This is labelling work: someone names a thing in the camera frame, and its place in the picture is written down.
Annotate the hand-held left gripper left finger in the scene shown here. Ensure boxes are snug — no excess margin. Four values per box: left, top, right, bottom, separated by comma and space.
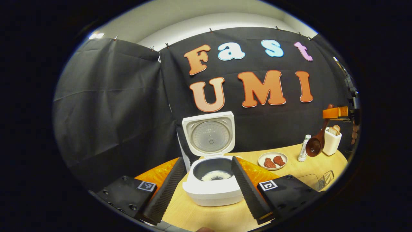
89, 157, 187, 226

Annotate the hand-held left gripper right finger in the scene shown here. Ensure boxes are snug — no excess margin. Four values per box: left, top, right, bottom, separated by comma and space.
231, 156, 322, 226

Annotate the white rice cooker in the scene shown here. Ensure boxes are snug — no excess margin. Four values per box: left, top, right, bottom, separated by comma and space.
182, 111, 244, 207

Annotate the white rice portion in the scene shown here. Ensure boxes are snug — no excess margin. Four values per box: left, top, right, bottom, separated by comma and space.
201, 170, 232, 181

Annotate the brown wooden spoon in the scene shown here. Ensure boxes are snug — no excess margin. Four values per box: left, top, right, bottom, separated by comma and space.
305, 104, 335, 158

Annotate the clear box of rice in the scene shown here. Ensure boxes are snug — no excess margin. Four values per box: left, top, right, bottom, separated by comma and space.
298, 174, 321, 190

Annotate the wire chopstick holder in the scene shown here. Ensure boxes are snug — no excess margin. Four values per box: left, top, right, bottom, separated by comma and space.
318, 170, 335, 190

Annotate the white round plate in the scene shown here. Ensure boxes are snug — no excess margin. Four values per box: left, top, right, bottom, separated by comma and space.
258, 152, 288, 170

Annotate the small white milk bottle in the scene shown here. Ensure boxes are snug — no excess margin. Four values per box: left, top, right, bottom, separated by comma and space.
297, 134, 312, 162

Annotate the black backdrop cloth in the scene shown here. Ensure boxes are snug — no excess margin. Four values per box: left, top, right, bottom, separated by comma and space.
53, 26, 358, 194

